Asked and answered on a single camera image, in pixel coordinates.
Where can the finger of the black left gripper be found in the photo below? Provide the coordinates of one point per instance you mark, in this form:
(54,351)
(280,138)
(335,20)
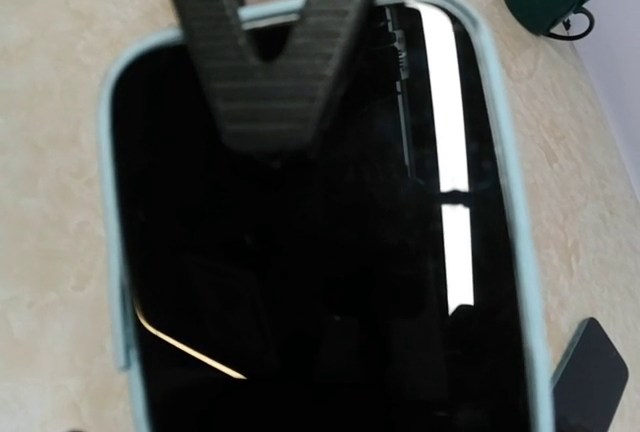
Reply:
(277,105)

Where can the large silver phone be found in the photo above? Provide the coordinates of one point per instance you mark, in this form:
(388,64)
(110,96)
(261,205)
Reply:
(310,232)

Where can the light blue phone case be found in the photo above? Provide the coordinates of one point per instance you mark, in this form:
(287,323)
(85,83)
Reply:
(500,127)

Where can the small black phone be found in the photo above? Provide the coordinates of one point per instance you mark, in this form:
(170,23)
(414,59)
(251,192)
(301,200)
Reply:
(589,381)

